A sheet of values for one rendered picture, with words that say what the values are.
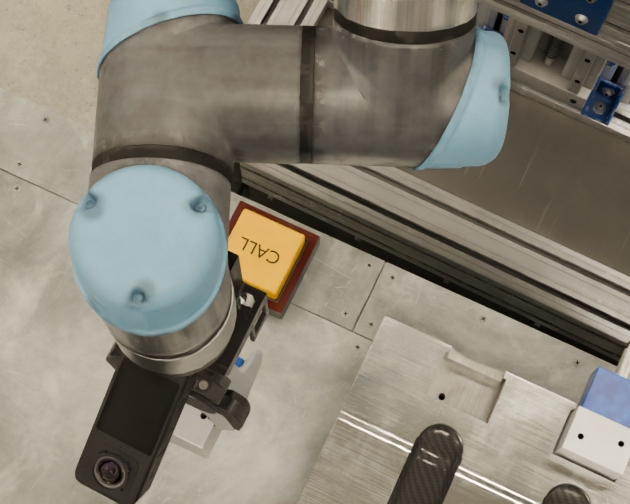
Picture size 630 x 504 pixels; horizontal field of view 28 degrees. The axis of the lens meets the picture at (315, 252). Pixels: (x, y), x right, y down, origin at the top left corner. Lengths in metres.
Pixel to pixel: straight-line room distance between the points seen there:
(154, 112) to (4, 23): 1.54
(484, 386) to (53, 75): 1.24
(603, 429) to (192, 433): 0.31
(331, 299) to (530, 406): 0.21
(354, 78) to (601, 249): 1.17
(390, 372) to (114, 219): 0.44
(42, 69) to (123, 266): 1.54
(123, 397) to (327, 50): 0.26
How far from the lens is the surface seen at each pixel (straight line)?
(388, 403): 1.00
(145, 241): 0.60
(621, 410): 1.02
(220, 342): 0.72
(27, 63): 2.14
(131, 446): 0.80
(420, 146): 0.66
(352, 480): 1.00
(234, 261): 0.76
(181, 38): 0.67
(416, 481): 1.00
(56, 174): 1.17
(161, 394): 0.78
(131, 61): 0.67
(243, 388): 0.90
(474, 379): 1.04
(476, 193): 1.79
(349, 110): 0.65
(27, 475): 1.11
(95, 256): 0.60
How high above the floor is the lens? 1.87
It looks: 72 degrees down
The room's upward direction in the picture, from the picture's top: 2 degrees clockwise
